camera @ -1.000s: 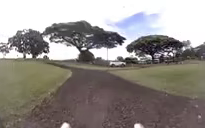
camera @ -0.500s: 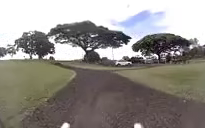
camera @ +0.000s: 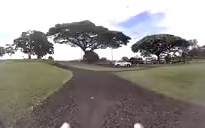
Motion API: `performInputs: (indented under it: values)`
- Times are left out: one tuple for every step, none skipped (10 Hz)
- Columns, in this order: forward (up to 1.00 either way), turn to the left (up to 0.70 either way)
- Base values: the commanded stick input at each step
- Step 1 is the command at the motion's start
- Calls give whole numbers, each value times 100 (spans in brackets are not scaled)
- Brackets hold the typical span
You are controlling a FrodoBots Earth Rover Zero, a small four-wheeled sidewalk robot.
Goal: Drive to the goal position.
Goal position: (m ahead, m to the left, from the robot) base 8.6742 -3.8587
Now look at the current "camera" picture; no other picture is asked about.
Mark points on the pale road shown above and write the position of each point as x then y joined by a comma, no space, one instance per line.
93,67

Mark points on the thin pole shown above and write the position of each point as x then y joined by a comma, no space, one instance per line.
112,55

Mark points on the white car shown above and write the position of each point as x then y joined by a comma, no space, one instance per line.
122,63

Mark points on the large umbrella-shaped tree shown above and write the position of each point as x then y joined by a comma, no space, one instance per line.
88,35

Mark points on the dark gravel asphalt path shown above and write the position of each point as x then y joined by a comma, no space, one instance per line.
96,100

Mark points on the flat-crowned tree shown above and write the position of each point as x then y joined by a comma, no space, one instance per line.
160,43

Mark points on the robot's own part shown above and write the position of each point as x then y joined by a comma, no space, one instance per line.
65,125
138,125

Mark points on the round-crowned tree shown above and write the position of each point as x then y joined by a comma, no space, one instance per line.
33,43

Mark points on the grass island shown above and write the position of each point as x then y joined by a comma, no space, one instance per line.
176,80

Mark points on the grass lawn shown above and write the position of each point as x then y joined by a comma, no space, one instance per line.
20,80

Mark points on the row of trees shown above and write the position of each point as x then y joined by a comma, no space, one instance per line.
203,50

